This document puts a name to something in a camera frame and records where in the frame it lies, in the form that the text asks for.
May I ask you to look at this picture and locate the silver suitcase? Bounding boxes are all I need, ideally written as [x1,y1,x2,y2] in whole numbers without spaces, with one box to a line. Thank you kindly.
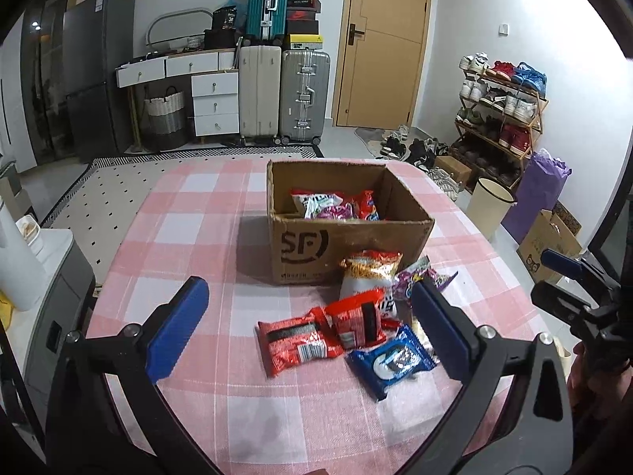
[278,49,331,146]

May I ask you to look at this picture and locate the open printed cardboard box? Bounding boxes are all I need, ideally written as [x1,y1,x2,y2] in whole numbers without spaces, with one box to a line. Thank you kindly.
[517,200,584,285]

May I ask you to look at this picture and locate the wooden shoe rack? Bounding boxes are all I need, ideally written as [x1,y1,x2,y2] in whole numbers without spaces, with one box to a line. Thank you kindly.
[455,66,550,191]

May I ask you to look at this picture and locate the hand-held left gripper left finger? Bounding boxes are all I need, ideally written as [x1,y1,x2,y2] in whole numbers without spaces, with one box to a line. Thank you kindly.
[47,276,223,475]

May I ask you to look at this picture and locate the dark grey refrigerator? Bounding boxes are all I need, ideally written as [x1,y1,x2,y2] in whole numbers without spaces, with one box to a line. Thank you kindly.
[62,0,136,162]

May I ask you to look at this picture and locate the small noodle snack bag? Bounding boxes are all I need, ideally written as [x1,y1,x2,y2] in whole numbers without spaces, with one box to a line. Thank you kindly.
[339,250,404,302]

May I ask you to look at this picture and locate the white kettle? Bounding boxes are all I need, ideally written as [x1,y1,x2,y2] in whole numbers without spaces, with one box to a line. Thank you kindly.
[0,198,47,312]

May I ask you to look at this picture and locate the pile of shoes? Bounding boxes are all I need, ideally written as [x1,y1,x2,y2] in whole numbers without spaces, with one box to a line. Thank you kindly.
[378,125,468,201]

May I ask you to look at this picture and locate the white dressing table with drawers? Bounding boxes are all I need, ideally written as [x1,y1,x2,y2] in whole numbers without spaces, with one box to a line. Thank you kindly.
[116,48,241,152]

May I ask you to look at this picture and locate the teal suitcase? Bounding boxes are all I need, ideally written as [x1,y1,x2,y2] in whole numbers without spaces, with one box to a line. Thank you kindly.
[246,0,290,43]

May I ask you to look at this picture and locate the dark glass cabinet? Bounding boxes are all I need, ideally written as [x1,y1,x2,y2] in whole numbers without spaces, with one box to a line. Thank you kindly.
[20,0,70,164]

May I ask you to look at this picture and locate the woven laundry basket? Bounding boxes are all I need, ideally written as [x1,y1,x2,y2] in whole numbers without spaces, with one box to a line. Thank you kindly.
[143,86,188,152]

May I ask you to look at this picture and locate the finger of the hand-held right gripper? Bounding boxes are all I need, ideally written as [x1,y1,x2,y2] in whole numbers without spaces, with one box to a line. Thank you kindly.
[531,282,599,327]
[540,250,619,302]

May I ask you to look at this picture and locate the oval mirror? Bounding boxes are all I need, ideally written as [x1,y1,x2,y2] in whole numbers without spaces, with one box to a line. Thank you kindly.
[147,7,213,53]

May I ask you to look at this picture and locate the large noodle snack bag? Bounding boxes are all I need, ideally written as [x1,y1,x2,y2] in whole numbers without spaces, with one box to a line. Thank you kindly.
[291,189,342,219]

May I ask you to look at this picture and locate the white food cup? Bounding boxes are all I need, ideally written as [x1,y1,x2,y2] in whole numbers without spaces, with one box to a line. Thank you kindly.
[15,215,43,253]

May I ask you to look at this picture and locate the black printed bag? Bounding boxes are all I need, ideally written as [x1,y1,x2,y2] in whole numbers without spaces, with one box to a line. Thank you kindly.
[212,6,238,30]

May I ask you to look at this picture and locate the wooden door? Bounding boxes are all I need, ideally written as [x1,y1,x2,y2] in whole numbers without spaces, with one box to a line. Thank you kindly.
[331,0,436,129]

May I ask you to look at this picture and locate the small brown cardboard box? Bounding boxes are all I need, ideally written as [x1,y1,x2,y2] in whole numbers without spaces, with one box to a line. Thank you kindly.
[432,155,473,186]

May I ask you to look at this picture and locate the beige suitcase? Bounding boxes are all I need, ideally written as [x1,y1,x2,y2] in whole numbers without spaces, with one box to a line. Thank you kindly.
[239,44,282,145]

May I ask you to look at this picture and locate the grey door mat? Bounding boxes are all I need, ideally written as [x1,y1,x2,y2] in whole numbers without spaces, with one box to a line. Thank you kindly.
[355,127,396,159]

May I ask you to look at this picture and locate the blue cookie packet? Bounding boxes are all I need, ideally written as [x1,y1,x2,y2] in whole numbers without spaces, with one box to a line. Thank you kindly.
[346,324,440,403]

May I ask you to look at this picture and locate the yellow black shoe box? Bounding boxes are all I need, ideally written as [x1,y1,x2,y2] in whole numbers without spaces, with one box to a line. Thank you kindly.
[288,34,324,51]

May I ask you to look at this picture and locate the red round-print snack packet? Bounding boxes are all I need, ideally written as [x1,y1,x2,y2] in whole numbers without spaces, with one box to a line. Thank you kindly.
[349,189,381,222]

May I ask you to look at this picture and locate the black storage box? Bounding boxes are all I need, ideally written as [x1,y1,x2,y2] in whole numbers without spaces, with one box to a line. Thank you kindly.
[204,28,243,51]

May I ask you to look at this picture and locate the purple snack bag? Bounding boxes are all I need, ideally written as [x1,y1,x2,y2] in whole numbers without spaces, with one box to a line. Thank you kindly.
[316,204,358,221]
[393,256,458,305]

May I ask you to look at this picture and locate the grey side cabinet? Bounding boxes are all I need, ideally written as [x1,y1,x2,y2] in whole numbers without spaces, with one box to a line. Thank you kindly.
[0,228,97,421]

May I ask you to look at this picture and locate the beige trash bin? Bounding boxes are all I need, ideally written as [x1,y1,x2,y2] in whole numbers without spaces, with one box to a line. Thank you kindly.
[466,177,517,244]

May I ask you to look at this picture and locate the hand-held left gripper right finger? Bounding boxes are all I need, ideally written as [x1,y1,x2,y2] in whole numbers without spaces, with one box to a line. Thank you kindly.
[403,278,577,475]

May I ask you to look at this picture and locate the small beige snack packet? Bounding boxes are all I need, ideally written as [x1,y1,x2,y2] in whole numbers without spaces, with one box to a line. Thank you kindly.
[410,319,431,352]

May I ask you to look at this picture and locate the rows of shoes on rack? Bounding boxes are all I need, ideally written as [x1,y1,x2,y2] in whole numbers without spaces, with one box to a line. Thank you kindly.
[457,52,549,186]

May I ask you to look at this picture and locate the black white patterned rug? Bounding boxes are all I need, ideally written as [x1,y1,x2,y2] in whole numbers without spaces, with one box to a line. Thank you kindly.
[40,143,324,231]

